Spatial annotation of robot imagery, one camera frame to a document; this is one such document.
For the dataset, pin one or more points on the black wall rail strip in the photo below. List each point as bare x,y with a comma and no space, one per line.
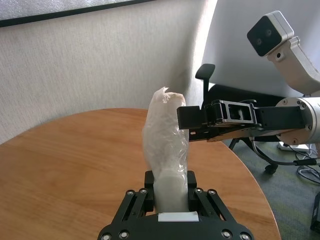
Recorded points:
75,13

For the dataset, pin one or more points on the black office chair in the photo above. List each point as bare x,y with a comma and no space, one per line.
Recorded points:
237,93

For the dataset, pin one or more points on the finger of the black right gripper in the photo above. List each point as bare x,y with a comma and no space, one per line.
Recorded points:
190,117
198,135

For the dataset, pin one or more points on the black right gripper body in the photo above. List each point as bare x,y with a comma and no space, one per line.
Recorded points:
280,118

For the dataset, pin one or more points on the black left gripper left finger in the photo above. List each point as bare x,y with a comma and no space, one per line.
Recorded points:
149,197

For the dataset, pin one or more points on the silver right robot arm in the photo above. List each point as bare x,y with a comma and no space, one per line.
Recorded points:
312,120

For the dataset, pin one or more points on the white tape label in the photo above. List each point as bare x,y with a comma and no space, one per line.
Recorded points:
178,216

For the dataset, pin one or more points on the white power strip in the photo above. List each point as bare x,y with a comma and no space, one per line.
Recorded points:
300,148

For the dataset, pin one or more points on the white board panel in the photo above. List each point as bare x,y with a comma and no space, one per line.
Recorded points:
230,37

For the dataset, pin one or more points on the black box on floor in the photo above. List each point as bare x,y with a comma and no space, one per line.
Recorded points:
316,215

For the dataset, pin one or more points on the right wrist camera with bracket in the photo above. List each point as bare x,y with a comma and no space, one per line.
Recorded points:
267,35

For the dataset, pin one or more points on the white plastic-wrapped sandbag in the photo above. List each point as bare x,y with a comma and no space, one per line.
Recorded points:
165,140

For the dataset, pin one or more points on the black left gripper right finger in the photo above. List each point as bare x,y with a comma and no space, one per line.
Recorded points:
192,197

